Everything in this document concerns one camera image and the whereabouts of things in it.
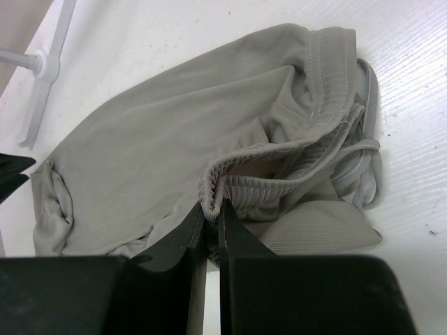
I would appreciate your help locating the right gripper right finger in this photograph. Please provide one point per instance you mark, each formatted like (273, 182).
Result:
(264, 293)

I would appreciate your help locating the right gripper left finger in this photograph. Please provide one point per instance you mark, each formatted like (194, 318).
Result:
(159, 291)

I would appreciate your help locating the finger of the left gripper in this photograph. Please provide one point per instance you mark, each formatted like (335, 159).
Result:
(11, 173)

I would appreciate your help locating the grey trousers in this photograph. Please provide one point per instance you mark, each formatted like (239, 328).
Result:
(279, 122)

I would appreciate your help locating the white clothes rack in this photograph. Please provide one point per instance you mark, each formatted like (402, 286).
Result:
(45, 67)

